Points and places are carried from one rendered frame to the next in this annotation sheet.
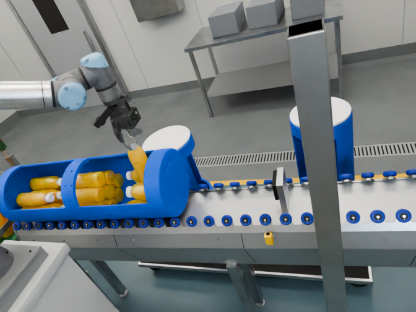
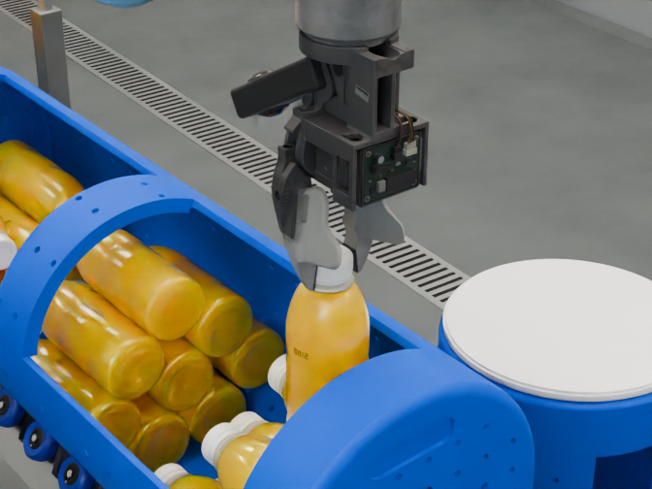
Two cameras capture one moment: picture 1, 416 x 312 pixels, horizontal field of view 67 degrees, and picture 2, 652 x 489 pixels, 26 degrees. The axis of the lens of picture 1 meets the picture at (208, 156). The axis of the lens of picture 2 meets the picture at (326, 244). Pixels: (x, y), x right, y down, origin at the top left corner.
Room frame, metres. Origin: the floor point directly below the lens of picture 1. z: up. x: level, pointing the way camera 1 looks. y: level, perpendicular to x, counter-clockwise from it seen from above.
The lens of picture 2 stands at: (0.23, -0.18, 1.86)
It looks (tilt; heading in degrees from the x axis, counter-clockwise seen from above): 29 degrees down; 27
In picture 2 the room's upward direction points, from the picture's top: straight up
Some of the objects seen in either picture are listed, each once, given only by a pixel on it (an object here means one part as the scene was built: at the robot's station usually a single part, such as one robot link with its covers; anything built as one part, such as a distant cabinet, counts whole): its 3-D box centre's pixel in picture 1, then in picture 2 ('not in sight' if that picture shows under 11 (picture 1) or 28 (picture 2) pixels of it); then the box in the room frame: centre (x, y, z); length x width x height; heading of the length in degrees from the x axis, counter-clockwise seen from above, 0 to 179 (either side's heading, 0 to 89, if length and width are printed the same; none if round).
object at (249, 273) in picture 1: (249, 273); not in sight; (1.06, 0.01, 0.31); 0.06 x 0.06 x 0.63; 65
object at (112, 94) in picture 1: (109, 92); (352, 1); (1.08, 0.24, 1.53); 0.08 x 0.08 x 0.05
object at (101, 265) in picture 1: (103, 268); not in sight; (1.47, 0.91, 0.31); 0.06 x 0.06 x 0.63; 65
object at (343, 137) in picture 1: (326, 180); not in sight; (1.25, -0.57, 0.59); 0.28 x 0.28 x 0.88
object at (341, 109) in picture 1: (319, 112); not in sight; (1.25, -0.57, 1.03); 0.28 x 0.28 x 0.01
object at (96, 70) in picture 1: (97, 72); not in sight; (1.08, 0.24, 1.60); 0.09 x 0.08 x 0.11; 104
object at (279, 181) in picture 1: (280, 190); not in sight; (0.88, -0.22, 1.00); 0.10 x 0.04 x 0.15; 155
